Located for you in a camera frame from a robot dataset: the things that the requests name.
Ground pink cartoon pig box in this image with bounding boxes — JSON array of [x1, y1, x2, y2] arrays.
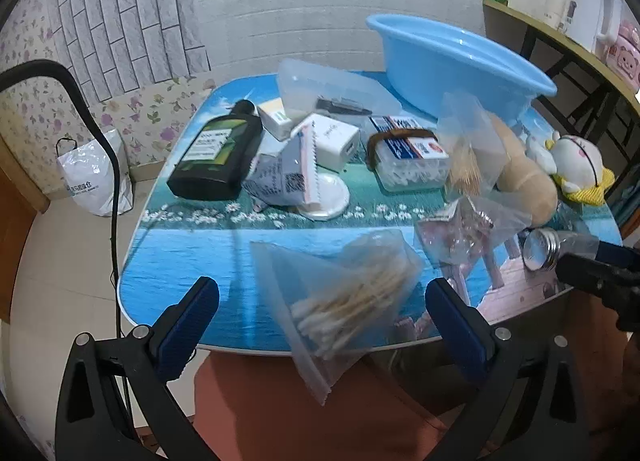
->
[[605, 24, 640, 92]]

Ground light blue plastic basin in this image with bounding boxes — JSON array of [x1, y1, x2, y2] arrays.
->
[[365, 14, 558, 127]]

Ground clear bottle with metal cap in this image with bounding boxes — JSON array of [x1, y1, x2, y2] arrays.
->
[[521, 227, 601, 272]]

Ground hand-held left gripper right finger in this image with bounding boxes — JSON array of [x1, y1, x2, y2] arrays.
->
[[425, 277, 596, 461]]

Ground white plastic bag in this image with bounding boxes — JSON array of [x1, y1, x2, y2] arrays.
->
[[55, 128, 135, 217]]

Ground clear bag with black item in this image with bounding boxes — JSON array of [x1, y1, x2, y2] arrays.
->
[[276, 58, 403, 122]]

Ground wooden door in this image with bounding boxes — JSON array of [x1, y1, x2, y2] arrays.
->
[[0, 136, 51, 322]]

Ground black cable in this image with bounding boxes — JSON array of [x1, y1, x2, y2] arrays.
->
[[0, 60, 138, 447]]

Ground white electric kettle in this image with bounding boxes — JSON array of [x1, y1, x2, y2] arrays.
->
[[567, 0, 626, 54]]

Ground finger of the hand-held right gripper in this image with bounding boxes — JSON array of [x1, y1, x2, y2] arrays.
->
[[556, 252, 640, 294], [597, 240, 640, 272]]

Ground white charger box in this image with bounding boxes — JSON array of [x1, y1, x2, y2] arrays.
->
[[290, 114, 362, 173]]

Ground dark green bottle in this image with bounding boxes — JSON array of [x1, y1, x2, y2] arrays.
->
[[166, 100, 265, 201]]

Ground white and yellow plush toy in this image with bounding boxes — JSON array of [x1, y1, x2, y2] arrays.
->
[[525, 131, 616, 206]]

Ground cotton swab box with band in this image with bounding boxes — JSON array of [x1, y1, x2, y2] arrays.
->
[[366, 115, 451, 193]]

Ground small clear bag pink contents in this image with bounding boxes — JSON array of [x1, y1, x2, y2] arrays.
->
[[414, 196, 533, 287]]

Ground tan plush toy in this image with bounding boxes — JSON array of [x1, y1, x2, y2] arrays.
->
[[480, 114, 559, 227]]

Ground clear bag of cotton swabs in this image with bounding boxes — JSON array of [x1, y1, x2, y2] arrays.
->
[[249, 228, 426, 407]]

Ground clear bag of toothpicks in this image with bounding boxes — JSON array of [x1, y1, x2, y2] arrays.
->
[[437, 91, 511, 202]]

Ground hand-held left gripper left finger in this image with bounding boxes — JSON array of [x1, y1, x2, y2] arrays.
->
[[54, 276, 221, 461]]

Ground white ribbed cup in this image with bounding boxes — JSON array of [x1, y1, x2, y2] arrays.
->
[[542, 0, 571, 32]]

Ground wooden side table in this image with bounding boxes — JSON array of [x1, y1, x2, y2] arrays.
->
[[482, 0, 640, 202]]

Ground small white box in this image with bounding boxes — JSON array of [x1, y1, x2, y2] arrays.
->
[[258, 97, 296, 140]]

